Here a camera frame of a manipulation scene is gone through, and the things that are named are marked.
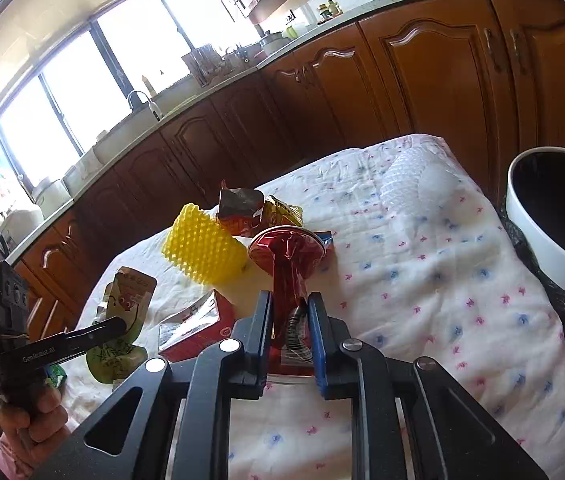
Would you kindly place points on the metal sink faucet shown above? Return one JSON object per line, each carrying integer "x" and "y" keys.
{"x": 155, "y": 110}

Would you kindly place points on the small blue-edged packet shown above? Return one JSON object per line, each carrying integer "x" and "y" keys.
{"x": 326, "y": 241}

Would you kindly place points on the small green wrapper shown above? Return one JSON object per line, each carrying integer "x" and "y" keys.
{"x": 56, "y": 376}

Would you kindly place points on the black bin liner bag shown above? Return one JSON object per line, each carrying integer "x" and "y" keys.
{"x": 562, "y": 320}

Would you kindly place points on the person's left forearm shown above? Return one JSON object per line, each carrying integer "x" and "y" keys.
{"x": 5, "y": 465}

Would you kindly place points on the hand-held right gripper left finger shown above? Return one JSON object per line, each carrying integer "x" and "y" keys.
{"x": 261, "y": 320}

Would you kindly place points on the white rice cooker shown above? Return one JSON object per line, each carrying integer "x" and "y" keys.
{"x": 22, "y": 227}

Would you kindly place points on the crushed red can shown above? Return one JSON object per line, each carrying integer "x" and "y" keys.
{"x": 287, "y": 270}

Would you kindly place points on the green drink pouch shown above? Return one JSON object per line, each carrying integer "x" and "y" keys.
{"x": 122, "y": 300}

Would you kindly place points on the white round bin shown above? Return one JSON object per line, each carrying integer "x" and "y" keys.
{"x": 537, "y": 240}

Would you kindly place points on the red torn snack packet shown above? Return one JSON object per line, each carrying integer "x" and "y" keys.
{"x": 197, "y": 335}

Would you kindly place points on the gold wrapper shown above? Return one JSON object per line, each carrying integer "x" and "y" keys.
{"x": 282, "y": 212}

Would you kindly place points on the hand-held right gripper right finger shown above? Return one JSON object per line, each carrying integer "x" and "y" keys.
{"x": 318, "y": 350}

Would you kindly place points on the white printed blanket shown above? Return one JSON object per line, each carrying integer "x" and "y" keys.
{"x": 412, "y": 285}

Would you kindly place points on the brown wrapper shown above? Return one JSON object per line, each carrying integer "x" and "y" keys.
{"x": 237, "y": 205}

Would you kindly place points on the kitchen window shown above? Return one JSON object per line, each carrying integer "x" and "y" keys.
{"x": 112, "y": 50}

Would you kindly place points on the yellow foam fruit net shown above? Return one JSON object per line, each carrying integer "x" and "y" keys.
{"x": 202, "y": 250}

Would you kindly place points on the group of condiment jars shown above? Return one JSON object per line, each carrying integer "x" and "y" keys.
{"x": 330, "y": 10}

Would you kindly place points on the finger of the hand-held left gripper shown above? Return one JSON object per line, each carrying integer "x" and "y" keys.
{"x": 97, "y": 332}

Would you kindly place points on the knife block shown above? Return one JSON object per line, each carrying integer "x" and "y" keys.
{"x": 202, "y": 65}

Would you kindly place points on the white foam fruit net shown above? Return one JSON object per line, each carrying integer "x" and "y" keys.
{"x": 412, "y": 175}

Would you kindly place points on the person's left hand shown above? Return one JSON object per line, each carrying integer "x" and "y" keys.
{"x": 37, "y": 430}

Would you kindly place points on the small pot with lid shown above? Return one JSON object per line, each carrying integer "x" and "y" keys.
{"x": 272, "y": 42}

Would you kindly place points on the wooden lower kitchen cabinets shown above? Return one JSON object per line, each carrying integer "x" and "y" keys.
{"x": 437, "y": 70}

